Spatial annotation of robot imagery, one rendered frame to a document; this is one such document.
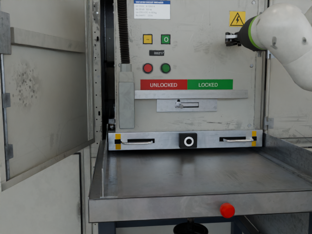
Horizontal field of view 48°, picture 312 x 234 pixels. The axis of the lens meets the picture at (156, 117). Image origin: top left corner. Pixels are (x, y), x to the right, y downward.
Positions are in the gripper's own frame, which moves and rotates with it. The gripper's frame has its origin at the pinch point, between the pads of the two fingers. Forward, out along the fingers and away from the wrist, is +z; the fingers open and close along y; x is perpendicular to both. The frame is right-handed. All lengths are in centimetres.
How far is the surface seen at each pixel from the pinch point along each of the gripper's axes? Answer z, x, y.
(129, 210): -38, -41, -36
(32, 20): -7, 5, -62
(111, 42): 92, 7, -40
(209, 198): -38, -39, -17
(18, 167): -17, -36, -65
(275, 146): -6.6, -34.3, 13.5
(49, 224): 28, -72, -66
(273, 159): -10.0, -37.9, 11.4
